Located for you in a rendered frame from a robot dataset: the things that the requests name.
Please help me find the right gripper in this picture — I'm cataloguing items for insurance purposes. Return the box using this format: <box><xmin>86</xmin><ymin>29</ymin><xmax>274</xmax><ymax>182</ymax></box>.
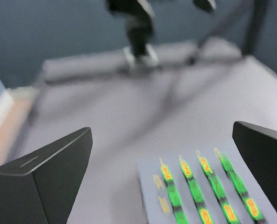
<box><xmin>101</xmin><ymin>0</ymin><xmax>210</xmax><ymax>19</ymax></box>

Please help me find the grey switch panel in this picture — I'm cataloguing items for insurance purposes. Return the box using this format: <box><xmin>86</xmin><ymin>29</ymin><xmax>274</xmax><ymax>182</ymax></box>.
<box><xmin>134</xmin><ymin>136</ymin><xmax>277</xmax><ymax>224</ymax></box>

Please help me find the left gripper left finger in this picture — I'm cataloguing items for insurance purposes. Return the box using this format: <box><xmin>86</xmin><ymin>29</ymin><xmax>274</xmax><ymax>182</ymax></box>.
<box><xmin>0</xmin><ymin>127</ymin><xmax>93</xmax><ymax>224</ymax></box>

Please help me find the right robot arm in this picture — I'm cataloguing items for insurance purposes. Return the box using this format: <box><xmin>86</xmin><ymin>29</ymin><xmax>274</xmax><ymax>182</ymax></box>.
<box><xmin>122</xmin><ymin>12</ymin><xmax>152</xmax><ymax>56</ymax></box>

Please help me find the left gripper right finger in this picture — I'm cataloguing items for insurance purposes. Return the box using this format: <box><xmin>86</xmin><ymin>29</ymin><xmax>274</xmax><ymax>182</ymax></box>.
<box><xmin>232</xmin><ymin>121</ymin><xmax>277</xmax><ymax>213</ymax></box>

